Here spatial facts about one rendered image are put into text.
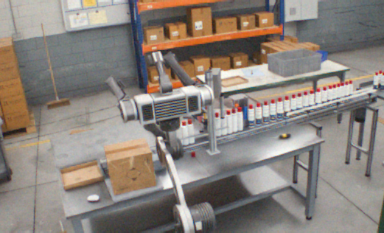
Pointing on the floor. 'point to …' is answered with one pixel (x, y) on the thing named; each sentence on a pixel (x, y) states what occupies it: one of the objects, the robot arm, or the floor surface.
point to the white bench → (258, 83)
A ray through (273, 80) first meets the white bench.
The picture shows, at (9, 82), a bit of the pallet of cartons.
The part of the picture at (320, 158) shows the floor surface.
